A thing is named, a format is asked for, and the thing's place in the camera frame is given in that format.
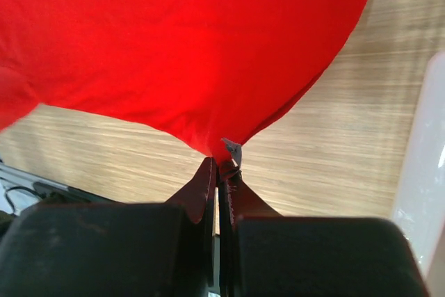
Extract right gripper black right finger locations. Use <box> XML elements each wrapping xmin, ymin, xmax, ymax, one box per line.
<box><xmin>218</xmin><ymin>170</ymin><xmax>428</xmax><ymax>296</ymax></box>

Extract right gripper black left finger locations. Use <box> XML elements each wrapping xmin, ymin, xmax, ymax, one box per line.
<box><xmin>1</xmin><ymin>158</ymin><xmax>217</xmax><ymax>296</ymax></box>

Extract red t shirt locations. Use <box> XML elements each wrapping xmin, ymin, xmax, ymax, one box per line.
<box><xmin>1</xmin><ymin>0</ymin><xmax>368</xmax><ymax>161</ymax></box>

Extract white perforated plastic basket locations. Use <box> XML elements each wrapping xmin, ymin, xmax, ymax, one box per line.
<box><xmin>392</xmin><ymin>51</ymin><xmax>444</xmax><ymax>296</ymax></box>

